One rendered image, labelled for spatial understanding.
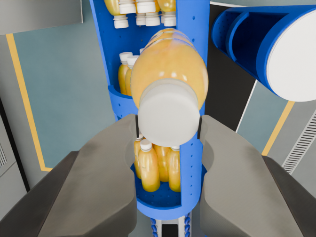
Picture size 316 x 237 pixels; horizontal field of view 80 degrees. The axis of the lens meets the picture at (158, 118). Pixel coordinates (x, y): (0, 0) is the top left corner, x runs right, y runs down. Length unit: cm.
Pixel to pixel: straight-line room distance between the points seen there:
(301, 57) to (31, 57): 190
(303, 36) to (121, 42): 53
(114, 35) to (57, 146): 194
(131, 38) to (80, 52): 118
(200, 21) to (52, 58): 162
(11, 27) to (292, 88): 111
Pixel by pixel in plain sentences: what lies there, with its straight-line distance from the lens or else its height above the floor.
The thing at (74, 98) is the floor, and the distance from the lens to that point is 200.
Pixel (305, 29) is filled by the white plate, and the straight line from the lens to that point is 71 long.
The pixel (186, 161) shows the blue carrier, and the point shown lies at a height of 121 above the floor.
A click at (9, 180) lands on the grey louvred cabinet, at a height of 26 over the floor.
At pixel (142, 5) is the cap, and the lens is 46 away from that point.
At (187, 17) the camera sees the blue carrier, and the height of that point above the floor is 121.
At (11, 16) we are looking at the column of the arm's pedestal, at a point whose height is 76.
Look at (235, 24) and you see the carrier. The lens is 107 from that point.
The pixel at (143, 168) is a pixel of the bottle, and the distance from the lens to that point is 69.
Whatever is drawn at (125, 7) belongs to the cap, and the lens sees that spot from 51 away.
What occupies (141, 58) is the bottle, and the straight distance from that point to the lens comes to 16.
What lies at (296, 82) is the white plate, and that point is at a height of 104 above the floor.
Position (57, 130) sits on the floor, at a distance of 229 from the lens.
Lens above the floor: 164
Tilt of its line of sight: 60 degrees down
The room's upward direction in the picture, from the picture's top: 175 degrees counter-clockwise
